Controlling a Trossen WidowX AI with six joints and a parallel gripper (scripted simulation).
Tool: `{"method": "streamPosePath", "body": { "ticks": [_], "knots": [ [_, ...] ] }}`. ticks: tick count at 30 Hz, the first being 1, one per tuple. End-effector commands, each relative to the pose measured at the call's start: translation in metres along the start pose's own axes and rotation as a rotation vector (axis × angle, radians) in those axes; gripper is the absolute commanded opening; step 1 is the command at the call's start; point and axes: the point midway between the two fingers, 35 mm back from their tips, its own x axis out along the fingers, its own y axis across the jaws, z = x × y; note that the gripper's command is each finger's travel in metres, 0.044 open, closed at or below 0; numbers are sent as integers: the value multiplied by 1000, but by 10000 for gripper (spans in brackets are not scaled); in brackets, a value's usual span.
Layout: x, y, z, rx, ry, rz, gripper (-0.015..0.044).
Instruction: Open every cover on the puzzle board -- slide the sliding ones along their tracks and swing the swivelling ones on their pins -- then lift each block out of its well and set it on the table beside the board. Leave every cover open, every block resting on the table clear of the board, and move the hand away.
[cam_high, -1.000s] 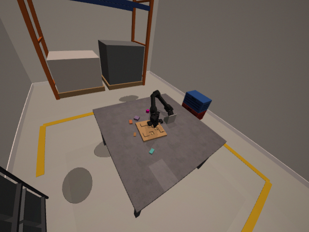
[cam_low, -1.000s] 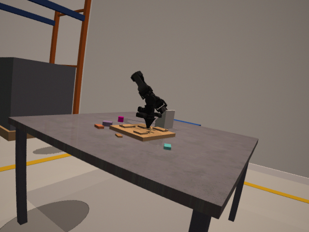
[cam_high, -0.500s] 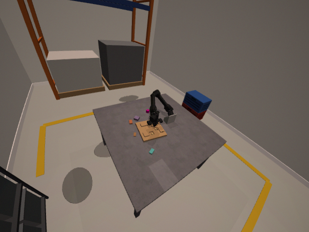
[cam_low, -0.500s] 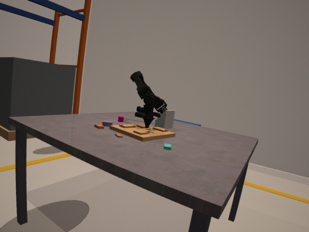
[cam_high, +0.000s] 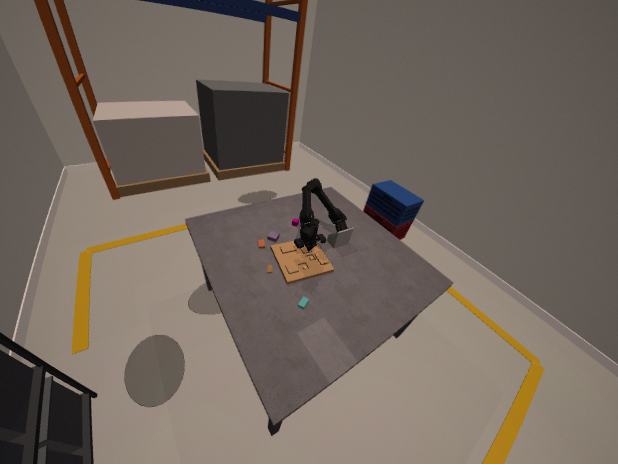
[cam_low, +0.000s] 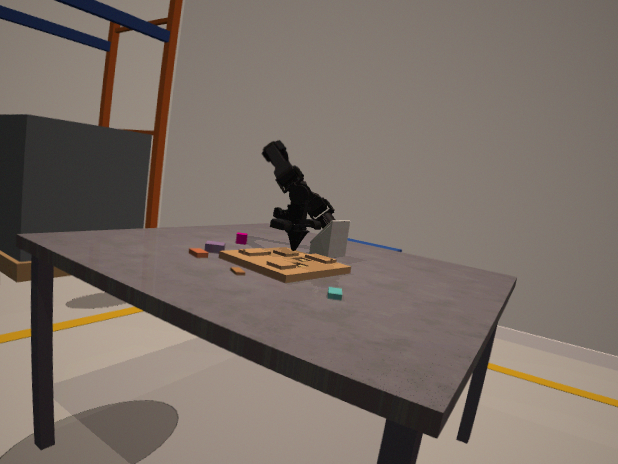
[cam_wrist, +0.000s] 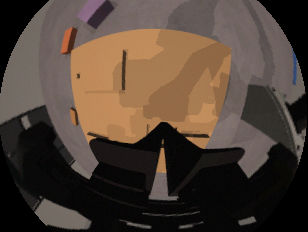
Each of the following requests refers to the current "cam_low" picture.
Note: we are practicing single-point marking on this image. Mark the teal rectangular block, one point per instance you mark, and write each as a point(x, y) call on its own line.
point(335, 293)

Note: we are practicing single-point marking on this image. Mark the magenta cube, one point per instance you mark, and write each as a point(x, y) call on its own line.
point(241, 238)

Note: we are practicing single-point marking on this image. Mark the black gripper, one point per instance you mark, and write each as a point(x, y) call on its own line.
point(296, 225)

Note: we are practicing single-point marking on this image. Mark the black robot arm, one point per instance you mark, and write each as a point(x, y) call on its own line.
point(291, 178)

